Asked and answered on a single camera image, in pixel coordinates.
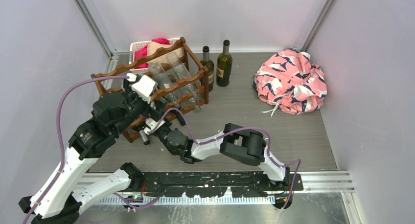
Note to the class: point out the aluminium corner post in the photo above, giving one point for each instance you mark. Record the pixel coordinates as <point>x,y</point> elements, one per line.
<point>318,24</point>
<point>88,16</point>

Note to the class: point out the pink shark print cloth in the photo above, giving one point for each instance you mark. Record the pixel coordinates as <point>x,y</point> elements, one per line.
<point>289,82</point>

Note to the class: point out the small clear glass bottle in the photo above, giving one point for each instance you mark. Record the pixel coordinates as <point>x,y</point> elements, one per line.
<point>164,82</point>

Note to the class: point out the dark green bottle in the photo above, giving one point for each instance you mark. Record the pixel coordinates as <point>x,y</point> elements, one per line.
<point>224,65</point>
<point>207,62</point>

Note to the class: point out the aluminium corner post left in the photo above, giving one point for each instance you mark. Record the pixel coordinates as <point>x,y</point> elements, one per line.
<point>88,16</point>

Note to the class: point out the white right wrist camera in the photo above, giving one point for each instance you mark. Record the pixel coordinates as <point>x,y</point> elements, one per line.
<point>151,125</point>

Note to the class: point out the wooden wine rack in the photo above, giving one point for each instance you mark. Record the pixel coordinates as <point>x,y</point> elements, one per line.
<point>201,74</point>

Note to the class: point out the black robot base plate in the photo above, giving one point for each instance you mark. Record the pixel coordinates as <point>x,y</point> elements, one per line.
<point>213,184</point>

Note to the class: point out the red cloth in basket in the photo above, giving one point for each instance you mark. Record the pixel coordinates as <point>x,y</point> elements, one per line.
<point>143,51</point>

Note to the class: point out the clear bottle with dark cap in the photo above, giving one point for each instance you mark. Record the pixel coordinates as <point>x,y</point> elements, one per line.
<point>159,103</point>

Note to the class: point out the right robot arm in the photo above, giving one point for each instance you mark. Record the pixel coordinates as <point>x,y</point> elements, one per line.
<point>246,145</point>

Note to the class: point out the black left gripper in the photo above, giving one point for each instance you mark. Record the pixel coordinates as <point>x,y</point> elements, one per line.
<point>149,111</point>

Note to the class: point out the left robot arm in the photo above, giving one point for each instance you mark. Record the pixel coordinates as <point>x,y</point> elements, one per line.
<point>58,202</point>

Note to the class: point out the aluminium frame rail front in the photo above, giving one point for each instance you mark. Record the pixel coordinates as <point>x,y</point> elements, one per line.
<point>313,182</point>

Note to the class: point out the aluminium corner post right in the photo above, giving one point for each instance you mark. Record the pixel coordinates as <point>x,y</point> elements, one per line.
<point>318,24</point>

